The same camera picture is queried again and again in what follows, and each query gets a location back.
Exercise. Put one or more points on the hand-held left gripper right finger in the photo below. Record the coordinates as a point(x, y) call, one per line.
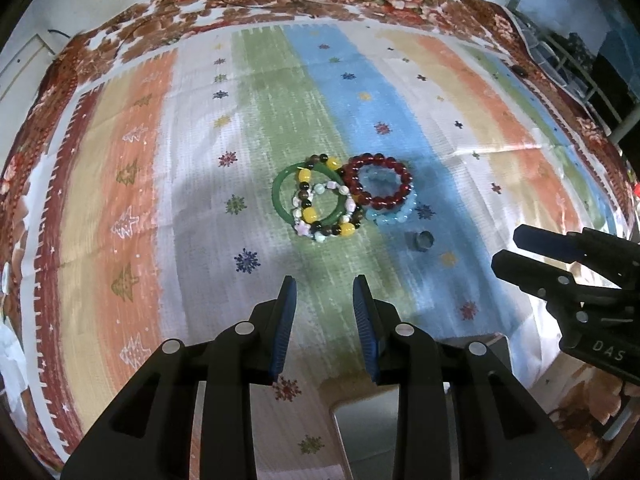
point(364, 320)

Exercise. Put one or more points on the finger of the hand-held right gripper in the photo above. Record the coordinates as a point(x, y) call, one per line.
point(525, 270)
point(545, 242)

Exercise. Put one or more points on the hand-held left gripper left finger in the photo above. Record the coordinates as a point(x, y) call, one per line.
point(286, 320)

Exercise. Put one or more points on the metal tin box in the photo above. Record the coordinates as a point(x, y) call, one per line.
point(367, 430)

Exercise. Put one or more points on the green jade bangle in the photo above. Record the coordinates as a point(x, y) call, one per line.
point(280, 200)

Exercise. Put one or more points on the small black object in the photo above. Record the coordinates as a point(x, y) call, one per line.
point(520, 71)

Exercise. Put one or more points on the blue metal rack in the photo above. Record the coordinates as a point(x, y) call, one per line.
point(575, 50)

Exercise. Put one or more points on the white cloth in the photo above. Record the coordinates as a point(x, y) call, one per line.
point(10, 360)

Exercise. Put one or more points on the white wall panel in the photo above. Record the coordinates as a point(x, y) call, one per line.
point(22, 65)

